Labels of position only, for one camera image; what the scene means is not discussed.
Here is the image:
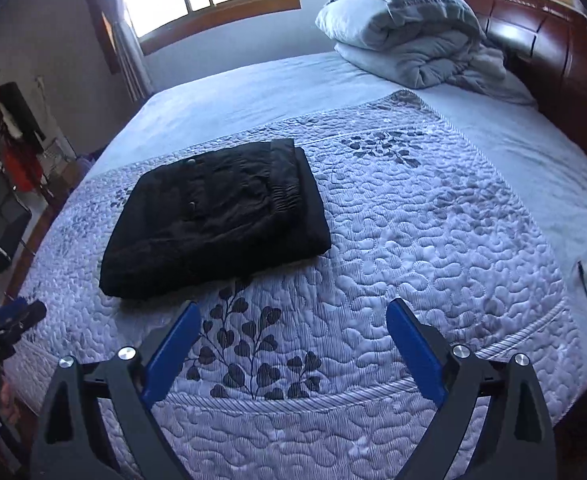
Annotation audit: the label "black pants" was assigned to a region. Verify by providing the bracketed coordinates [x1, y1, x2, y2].
[100, 139, 331, 299]

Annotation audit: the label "person's left hand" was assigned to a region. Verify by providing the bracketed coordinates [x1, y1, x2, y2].
[0, 378, 20, 425]

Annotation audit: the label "bed with quilted bedspread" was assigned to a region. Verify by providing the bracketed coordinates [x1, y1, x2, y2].
[6, 53, 587, 479]

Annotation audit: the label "wooden coat rack with clothes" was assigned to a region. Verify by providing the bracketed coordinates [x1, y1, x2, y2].
[0, 81, 46, 193]

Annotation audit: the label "dark wooden headboard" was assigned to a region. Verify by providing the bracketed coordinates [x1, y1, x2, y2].
[465, 0, 587, 155]

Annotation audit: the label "folded grey duvet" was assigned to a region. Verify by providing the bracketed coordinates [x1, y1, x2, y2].
[315, 0, 537, 106]

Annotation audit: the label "grey curtain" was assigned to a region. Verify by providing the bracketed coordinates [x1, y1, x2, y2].
[85, 0, 155, 105]

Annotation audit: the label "cardboard boxes by wall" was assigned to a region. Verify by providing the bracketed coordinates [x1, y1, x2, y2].
[39, 138, 94, 188]

